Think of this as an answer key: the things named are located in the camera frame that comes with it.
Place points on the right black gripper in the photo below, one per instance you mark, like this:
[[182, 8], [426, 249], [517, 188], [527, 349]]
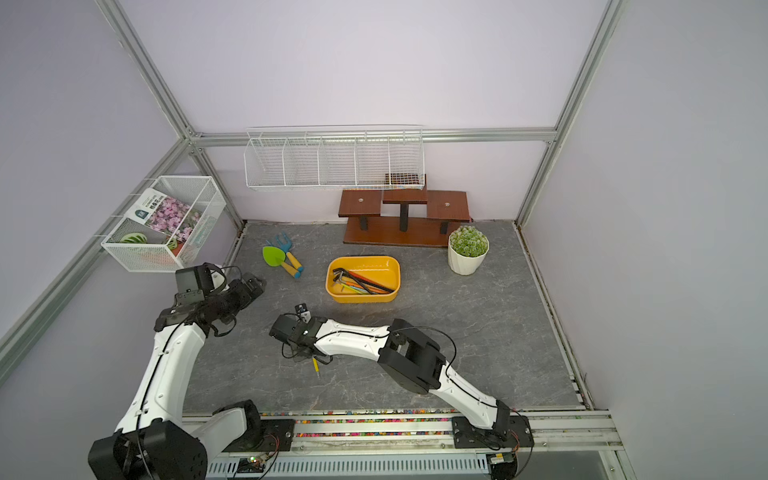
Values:
[[292, 347]]

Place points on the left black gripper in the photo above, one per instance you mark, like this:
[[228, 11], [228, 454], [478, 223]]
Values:
[[245, 296]]

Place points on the green hex key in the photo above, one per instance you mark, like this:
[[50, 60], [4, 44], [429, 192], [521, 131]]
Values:
[[338, 282]]

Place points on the short black hex key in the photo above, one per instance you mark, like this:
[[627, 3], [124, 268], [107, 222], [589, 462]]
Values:
[[343, 275]]

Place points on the long black hex key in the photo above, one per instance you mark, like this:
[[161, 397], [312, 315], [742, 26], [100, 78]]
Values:
[[354, 274]]

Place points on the red hex key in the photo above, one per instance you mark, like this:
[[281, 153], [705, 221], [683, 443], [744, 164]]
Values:
[[362, 281]]

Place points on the orange hex key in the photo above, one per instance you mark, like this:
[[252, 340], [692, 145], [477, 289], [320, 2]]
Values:
[[371, 290]]

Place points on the blue hex key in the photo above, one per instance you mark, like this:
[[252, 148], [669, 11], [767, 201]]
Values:
[[348, 289]]

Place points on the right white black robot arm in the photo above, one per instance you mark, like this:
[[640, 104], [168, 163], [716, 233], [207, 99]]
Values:
[[415, 362]]

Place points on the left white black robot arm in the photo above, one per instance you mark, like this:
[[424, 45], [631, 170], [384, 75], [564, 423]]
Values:
[[150, 441]]

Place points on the yellow plastic storage box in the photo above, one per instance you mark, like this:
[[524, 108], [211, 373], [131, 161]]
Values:
[[382, 269]]

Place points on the blue toy rake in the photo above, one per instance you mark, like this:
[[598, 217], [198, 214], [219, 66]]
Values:
[[285, 244]]

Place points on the green striped ball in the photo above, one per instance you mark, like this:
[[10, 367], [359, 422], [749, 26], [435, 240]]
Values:
[[134, 238]]

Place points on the flower seed packet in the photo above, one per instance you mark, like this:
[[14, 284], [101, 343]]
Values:
[[164, 214]]

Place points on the brown wooden stand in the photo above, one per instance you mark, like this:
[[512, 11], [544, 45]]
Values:
[[402, 217]]

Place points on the colourful grid item in basket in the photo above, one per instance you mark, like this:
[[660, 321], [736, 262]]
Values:
[[401, 180]]

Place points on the white pot green succulent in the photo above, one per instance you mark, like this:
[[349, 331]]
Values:
[[467, 248]]

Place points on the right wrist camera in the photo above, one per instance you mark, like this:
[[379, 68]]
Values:
[[302, 311]]

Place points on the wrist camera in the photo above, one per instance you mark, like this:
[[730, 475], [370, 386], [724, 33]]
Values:
[[198, 283], [302, 311]]

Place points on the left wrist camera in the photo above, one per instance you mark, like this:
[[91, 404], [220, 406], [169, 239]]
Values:
[[198, 283]]

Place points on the small white wire basket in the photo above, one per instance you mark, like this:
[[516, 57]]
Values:
[[162, 254]]

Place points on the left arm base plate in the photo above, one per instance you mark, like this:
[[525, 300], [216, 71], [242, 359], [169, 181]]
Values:
[[273, 435]]

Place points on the aluminium mounting rail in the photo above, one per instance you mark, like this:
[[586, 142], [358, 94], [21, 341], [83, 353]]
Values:
[[415, 442]]

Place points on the long white wire basket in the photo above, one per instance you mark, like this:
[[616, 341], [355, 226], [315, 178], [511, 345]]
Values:
[[331, 157]]

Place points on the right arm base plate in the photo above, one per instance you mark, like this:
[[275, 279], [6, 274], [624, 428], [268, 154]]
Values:
[[516, 434]]

